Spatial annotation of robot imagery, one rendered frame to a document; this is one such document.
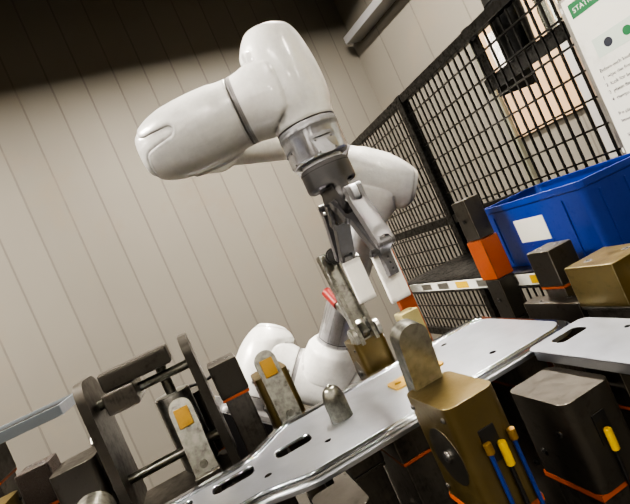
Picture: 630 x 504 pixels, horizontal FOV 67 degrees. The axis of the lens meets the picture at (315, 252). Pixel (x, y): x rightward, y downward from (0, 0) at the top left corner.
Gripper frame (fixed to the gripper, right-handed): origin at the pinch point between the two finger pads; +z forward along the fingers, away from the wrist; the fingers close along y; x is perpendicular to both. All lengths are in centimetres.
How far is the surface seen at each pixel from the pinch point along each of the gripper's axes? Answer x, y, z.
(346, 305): -1.4, -13.6, 1.9
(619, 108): 54, 2, -10
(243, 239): 27, -270, -36
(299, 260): 60, -276, -7
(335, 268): 0.2, -15.6, -4.6
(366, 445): -13.7, 11.2, 14.0
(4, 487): -65, -31, 6
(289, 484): -23.3, 9.6, 14.0
